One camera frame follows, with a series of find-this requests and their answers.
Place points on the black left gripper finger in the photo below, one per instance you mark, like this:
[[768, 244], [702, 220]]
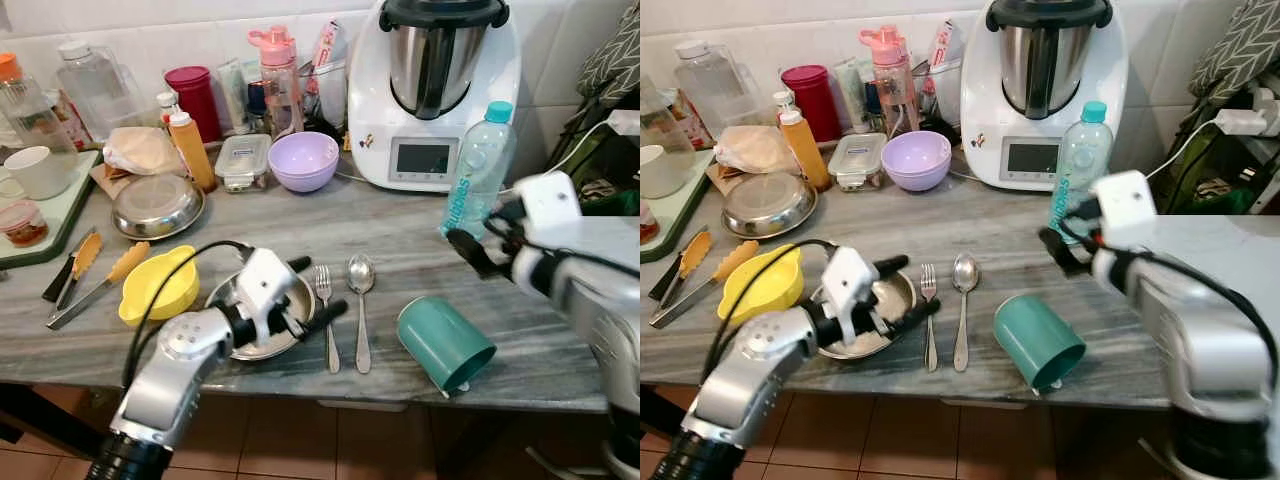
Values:
[[893, 265], [916, 316], [300, 265], [328, 315]]

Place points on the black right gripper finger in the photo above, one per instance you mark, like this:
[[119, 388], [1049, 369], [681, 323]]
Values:
[[470, 252], [1063, 251]]

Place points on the teal mug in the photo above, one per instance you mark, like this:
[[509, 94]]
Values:
[[440, 340], [1035, 338]]

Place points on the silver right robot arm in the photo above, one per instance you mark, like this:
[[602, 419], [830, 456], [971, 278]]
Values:
[[600, 310], [1200, 340]]

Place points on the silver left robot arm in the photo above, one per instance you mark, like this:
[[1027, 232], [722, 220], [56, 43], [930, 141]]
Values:
[[760, 370], [180, 370]]

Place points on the shallow steel plate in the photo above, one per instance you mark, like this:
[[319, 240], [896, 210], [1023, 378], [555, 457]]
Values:
[[225, 310], [900, 290]]

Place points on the steel spoon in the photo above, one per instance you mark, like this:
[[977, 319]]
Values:
[[361, 272], [965, 272]]

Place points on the clear blue water bottle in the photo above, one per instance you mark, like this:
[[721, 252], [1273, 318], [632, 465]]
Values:
[[480, 165], [1080, 160]]

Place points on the purple plastic bowl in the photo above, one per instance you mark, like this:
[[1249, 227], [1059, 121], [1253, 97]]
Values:
[[916, 160], [303, 162]]

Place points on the glass food container with lid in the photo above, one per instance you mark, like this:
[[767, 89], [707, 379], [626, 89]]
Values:
[[243, 162], [856, 162]]

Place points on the green bag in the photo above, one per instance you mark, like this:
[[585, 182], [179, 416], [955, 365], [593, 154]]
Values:
[[600, 175], [1215, 175]]

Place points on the yellow plastic bowl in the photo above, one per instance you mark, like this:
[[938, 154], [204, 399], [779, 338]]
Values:
[[155, 290], [755, 290]]

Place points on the upturned steel bowl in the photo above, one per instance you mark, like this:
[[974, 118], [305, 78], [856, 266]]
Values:
[[768, 205], [155, 207]]

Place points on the small jar with pink lid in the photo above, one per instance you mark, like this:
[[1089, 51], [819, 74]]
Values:
[[649, 222], [22, 225]]

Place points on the orange squeeze bottle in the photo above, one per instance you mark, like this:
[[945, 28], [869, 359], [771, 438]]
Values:
[[192, 150], [805, 150]]

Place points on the white food processor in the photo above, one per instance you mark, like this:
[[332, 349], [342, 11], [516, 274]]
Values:
[[985, 110], [375, 110]]

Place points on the steel tongs with orange tips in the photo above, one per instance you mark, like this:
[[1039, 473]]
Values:
[[128, 262], [738, 260]]

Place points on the dark blue cup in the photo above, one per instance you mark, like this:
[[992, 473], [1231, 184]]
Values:
[[873, 105], [257, 105]]

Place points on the white mug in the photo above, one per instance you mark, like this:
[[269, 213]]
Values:
[[657, 172], [35, 172]]

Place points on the clear plastic jug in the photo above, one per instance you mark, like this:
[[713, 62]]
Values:
[[332, 100], [943, 100]]

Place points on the pale food packet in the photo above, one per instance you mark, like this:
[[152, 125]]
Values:
[[232, 95], [848, 95]]

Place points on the bagged bread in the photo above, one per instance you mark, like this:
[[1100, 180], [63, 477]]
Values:
[[755, 150], [140, 150]]

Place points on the maroon canister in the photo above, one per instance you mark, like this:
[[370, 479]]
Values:
[[195, 100], [812, 100]]

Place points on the pink drink bottle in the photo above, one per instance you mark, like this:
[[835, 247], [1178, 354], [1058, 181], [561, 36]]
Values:
[[278, 80], [890, 80]]

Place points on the pale green tray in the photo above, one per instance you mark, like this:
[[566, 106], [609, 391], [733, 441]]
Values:
[[70, 215], [690, 210]]

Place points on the glass bottle with orange cap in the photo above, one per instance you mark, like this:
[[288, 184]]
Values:
[[25, 110], [660, 120]]

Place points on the brown wooden board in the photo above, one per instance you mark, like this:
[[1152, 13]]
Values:
[[102, 178], [717, 177]]

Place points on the small white-capped sauce bottle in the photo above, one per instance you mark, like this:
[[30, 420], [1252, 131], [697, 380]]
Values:
[[781, 102], [166, 103]]

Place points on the grey patterned cloth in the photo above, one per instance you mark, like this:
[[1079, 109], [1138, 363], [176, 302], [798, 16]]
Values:
[[610, 55], [1240, 50]]

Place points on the red white snack packet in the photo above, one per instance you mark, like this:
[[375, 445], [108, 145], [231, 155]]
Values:
[[327, 45], [941, 45]]

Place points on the clear bottle with white cap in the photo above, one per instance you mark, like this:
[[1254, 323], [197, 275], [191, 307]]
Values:
[[95, 90], [712, 90]]

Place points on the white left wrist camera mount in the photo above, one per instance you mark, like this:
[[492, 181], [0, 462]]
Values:
[[850, 285], [265, 285]]

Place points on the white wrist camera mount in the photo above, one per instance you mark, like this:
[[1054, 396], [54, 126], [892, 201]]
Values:
[[548, 200], [265, 285], [1125, 205], [850, 285]]

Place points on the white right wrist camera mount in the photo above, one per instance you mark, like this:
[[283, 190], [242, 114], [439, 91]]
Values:
[[548, 200], [1125, 205]]

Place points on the white wall plug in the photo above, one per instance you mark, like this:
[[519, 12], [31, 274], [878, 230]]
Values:
[[624, 122], [1245, 120]]

